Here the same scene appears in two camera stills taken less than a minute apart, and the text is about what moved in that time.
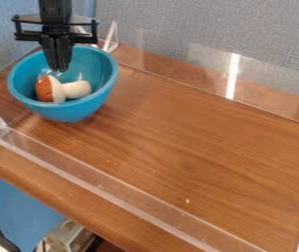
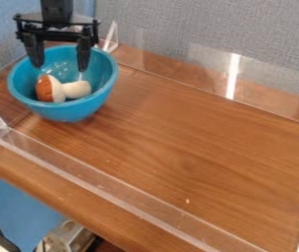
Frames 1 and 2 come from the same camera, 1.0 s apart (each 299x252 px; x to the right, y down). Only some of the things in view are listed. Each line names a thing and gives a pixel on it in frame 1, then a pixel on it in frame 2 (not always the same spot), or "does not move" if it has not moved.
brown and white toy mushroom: [51, 91] does not move
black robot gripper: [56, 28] -> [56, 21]
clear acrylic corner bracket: [110, 42] does not move
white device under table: [69, 236] does not move
